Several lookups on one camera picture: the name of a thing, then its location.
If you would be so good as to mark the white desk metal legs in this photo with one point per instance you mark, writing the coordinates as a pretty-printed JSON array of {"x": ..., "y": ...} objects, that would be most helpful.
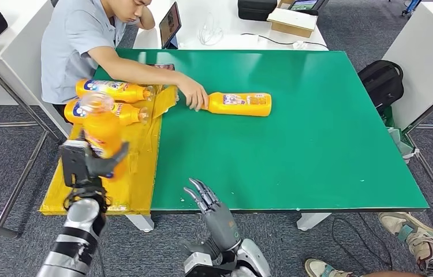
[
  {"x": 20, "y": 57},
  {"x": 425, "y": 57}
]

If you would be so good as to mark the black tablet on stand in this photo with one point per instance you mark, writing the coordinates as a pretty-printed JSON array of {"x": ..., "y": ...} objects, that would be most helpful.
[{"x": 170, "y": 24}]

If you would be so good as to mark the person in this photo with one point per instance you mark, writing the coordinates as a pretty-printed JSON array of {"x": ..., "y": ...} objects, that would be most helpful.
[{"x": 75, "y": 46}]

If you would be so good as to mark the white sneaker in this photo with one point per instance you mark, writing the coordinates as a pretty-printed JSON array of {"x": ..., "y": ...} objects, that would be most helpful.
[
  {"x": 321, "y": 269},
  {"x": 423, "y": 244}
]

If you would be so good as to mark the yellow taped cardboard mat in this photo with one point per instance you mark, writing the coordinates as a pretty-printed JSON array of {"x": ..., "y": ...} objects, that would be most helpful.
[{"x": 140, "y": 172}]

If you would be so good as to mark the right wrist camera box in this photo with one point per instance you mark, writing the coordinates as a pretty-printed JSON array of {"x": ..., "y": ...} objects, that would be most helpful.
[{"x": 197, "y": 260}]

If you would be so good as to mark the cardboard box white lid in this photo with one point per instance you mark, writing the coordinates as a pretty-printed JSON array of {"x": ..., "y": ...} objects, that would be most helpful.
[{"x": 292, "y": 20}]

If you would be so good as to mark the person's right hand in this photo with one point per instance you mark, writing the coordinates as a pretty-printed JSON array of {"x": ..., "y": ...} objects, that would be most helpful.
[{"x": 193, "y": 93}]

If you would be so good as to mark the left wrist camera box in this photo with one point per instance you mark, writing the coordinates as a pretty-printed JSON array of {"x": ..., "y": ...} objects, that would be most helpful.
[{"x": 73, "y": 164}]

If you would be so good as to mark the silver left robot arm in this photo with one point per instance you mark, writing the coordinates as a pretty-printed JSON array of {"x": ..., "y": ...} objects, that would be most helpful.
[{"x": 75, "y": 237}]

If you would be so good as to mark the dark red smartphone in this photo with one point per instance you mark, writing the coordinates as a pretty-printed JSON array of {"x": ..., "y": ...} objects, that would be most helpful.
[{"x": 165, "y": 67}]

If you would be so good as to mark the white power adapter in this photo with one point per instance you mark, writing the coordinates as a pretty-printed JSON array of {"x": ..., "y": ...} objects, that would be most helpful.
[{"x": 299, "y": 45}]

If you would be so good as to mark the blue metal stand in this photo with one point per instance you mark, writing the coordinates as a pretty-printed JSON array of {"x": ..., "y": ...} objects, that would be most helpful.
[{"x": 410, "y": 5}]

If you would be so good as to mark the orange detergent bottle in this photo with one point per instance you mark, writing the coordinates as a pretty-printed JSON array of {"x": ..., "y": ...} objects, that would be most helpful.
[
  {"x": 117, "y": 91},
  {"x": 239, "y": 104},
  {"x": 128, "y": 114},
  {"x": 101, "y": 130}
]

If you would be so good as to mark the white table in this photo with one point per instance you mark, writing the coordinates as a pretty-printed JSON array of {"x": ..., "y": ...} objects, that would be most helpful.
[{"x": 230, "y": 23}]

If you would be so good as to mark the pale plastic bin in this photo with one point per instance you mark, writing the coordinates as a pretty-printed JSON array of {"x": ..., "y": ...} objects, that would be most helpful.
[{"x": 397, "y": 139}]

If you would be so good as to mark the green bag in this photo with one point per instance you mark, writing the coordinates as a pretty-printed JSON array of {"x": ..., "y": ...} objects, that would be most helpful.
[{"x": 389, "y": 117}]

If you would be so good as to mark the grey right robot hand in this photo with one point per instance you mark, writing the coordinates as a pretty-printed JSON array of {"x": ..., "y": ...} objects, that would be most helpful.
[{"x": 220, "y": 229}]

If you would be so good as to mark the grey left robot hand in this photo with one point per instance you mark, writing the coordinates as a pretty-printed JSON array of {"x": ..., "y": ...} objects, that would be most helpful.
[{"x": 105, "y": 166}]

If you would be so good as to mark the black case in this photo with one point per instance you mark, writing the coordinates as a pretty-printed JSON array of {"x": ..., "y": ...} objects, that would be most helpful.
[{"x": 257, "y": 9}]

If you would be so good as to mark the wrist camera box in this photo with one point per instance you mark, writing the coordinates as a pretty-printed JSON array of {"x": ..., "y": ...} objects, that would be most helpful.
[
  {"x": 73, "y": 164},
  {"x": 197, "y": 260}
]

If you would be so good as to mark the white table leg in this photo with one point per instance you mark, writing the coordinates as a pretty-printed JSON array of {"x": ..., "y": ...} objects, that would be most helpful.
[
  {"x": 311, "y": 221},
  {"x": 141, "y": 221}
]

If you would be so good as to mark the black backpack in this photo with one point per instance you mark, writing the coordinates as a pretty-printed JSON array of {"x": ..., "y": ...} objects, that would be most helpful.
[{"x": 381, "y": 83}]

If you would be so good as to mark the black device with screen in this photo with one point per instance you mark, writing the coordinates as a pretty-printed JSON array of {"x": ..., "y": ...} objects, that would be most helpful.
[{"x": 305, "y": 5}]

